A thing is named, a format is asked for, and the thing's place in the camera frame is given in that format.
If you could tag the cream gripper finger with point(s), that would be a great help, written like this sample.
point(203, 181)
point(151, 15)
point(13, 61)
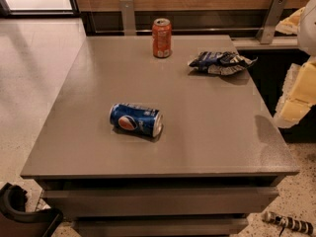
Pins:
point(298, 95)
point(291, 24)

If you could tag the blue pepsi can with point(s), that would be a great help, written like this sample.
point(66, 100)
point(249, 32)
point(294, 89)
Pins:
point(136, 119)

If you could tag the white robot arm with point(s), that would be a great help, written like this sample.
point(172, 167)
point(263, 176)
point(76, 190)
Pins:
point(306, 39)

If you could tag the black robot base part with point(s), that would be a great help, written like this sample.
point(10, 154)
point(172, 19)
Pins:
point(16, 222)

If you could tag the orange soda can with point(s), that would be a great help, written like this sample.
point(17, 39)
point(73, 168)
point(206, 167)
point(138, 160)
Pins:
point(161, 35)

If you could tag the crumpled blue chip bag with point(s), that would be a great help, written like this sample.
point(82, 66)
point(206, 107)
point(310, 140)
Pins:
point(221, 63)

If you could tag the upper grey drawer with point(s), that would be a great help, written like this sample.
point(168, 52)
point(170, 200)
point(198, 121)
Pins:
point(160, 202)

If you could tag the grey drawer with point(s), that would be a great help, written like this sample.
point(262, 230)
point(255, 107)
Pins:
point(166, 227)
point(160, 202)

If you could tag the lower grey drawer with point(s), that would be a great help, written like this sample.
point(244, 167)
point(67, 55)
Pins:
point(166, 227)

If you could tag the right metal wall bracket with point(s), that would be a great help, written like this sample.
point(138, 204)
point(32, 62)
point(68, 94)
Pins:
point(267, 31)

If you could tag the metal wall bracket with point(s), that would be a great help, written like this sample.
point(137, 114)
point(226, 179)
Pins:
point(267, 31)
point(128, 17)

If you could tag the grey wall ledge shelf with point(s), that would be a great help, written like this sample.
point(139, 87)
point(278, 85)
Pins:
point(255, 44)

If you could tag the left metal wall bracket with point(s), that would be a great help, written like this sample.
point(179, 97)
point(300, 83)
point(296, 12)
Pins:
point(128, 17)

